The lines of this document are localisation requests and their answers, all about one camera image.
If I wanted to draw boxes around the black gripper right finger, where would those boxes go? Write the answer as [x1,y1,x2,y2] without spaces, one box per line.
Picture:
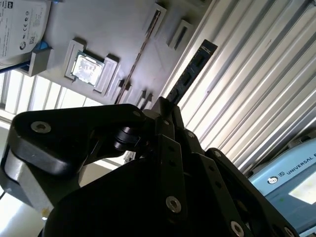
[172,107,301,237]

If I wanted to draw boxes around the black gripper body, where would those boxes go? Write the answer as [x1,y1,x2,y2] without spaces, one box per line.
[43,158,223,237]

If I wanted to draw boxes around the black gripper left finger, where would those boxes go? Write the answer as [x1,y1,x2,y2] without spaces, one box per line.
[0,96,190,224]

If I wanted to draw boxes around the RAM stick with black chips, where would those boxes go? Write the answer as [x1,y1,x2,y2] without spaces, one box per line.
[164,39,218,107]

